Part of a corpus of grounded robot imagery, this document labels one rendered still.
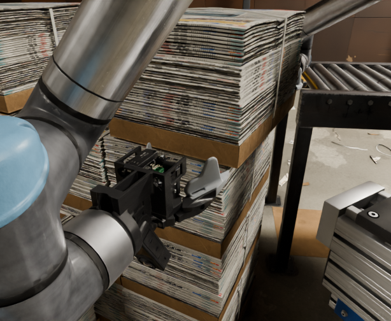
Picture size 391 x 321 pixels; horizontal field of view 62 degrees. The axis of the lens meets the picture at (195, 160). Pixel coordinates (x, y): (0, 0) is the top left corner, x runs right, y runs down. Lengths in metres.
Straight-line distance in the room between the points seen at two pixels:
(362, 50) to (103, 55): 4.34
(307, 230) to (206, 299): 1.07
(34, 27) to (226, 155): 0.62
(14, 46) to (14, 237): 0.73
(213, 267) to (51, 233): 0.54
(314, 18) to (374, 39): 3.54
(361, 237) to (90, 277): 0.44
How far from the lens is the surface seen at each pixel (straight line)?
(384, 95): 1.23
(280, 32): 0.68
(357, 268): 0.64
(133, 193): 0.35
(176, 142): 0.59
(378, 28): 4.57
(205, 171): 0.43
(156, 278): 0.87
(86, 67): 0.29
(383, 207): 0.56
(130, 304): 1.02
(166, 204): 0.38
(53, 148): 0.28
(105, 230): 0.32
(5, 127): 0.24
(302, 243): 1.72
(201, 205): 0.42
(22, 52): 0.95
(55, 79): 0.31
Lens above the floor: 1.11
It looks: 28 degrees down
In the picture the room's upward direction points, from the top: straight up
